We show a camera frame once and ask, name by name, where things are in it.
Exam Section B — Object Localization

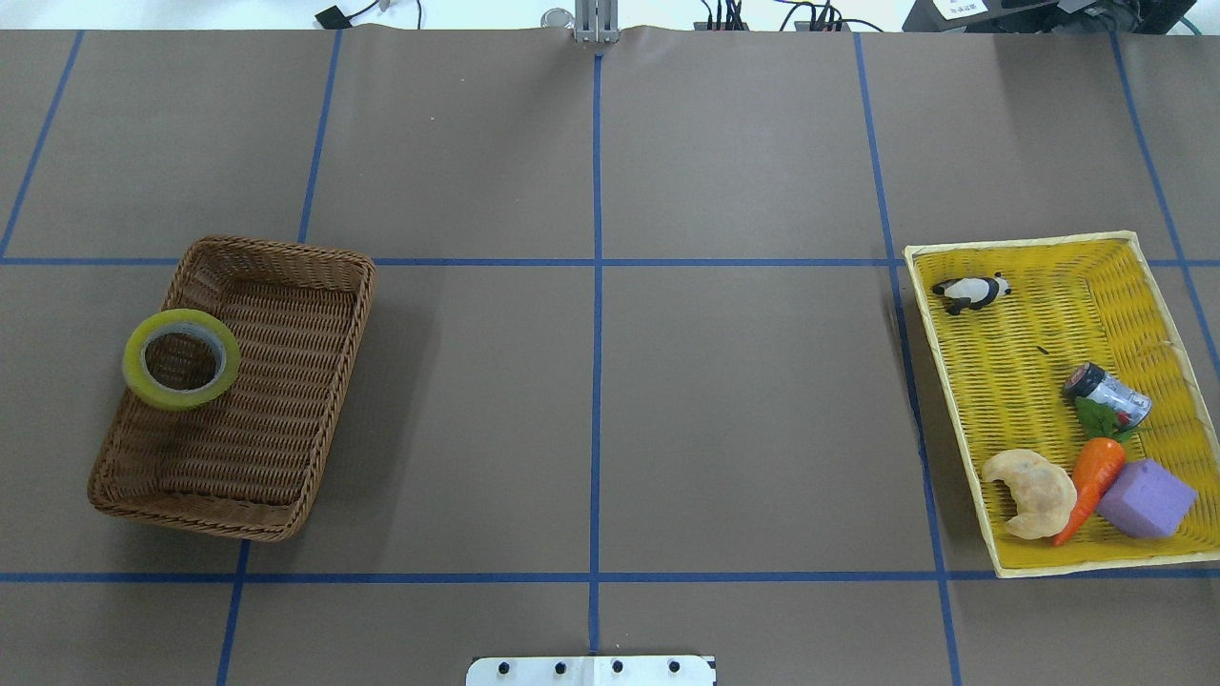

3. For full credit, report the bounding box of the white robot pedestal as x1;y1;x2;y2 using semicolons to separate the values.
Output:
465;655;719;685

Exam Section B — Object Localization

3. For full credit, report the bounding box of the black orange usb hub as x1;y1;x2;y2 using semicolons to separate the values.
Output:
693;11;750;31

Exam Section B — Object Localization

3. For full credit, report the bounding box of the small glass jar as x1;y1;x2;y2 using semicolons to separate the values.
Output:
1063;361;1153;428

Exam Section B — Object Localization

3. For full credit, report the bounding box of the yellow woven basket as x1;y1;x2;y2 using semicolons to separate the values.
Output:
904;231;1218;579

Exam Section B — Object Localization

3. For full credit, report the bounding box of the small black device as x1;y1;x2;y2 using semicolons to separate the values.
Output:
315;6;353;31

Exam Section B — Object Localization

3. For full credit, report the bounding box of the purple foam cube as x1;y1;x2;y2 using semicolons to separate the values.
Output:
1096;457;1198;540

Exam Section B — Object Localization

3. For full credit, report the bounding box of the toy croissant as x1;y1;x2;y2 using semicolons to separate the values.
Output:
982;449;1077;541

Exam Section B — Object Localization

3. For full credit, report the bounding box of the yellow tape roll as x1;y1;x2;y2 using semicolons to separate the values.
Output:
122;308;242;413

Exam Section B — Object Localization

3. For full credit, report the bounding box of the toy panda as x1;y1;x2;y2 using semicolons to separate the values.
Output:
932;271;1013;316

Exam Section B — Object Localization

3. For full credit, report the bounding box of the aluminium frame post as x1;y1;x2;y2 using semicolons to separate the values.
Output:
573;0;621;44

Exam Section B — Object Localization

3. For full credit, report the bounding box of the brown wicker basket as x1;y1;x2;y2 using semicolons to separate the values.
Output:
87;236;376;542

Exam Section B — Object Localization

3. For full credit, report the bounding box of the orange toy carrot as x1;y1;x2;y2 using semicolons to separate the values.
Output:
1050;395;1139;547

